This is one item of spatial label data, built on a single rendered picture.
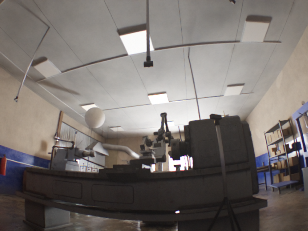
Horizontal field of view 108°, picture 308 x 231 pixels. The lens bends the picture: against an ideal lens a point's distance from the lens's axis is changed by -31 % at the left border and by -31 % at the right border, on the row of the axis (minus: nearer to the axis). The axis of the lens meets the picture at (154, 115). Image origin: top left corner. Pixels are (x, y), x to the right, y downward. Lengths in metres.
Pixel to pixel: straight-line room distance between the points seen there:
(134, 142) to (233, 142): 8.28
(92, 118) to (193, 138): 4.45
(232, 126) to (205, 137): 0.31
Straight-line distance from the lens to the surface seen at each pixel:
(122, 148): 7.50
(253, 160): 1.73
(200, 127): 1.63
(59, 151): 2.43
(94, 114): 5.63
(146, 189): 1.59
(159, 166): 2.99
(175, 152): 1.71
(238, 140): 1.67
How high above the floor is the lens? 0.74
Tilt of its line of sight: 23 degrees up
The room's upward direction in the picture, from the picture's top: 2 degrees counter-clockwise
